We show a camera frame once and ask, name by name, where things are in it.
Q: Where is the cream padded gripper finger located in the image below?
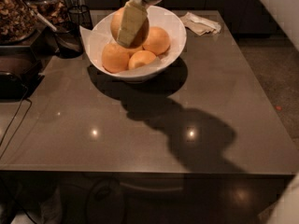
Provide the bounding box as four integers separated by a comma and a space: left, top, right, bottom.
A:
116, 0, 149, 49

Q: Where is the white ceramic bowl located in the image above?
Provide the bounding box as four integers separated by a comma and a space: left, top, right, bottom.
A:
85, 5, 187, 83

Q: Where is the white paper bowl liner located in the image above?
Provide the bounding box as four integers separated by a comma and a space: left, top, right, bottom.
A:
79, 26, 170, 82

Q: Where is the front small orange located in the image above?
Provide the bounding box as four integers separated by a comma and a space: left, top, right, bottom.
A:
128, 50, 156, 70

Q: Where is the crumpled paper napkin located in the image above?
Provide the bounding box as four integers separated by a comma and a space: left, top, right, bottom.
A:
180, 12, 221, 35

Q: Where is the black scoop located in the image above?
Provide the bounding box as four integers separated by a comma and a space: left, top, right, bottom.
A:
53, 21, 83, 59

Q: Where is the glass jar of dried fruit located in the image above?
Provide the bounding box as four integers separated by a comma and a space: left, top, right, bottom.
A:
25, 0, 69, 25

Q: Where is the glass jar of nuts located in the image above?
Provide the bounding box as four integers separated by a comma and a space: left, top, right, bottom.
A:
0, 0, 36, 45

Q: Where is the black appliance box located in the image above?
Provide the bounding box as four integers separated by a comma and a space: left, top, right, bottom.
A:
0, 32, 44, 100

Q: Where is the black wire mesh cup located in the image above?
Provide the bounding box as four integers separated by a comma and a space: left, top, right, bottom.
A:
68, 5, 93, 30

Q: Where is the black cable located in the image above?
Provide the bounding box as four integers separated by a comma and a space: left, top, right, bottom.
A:
0, 73, 33, 159

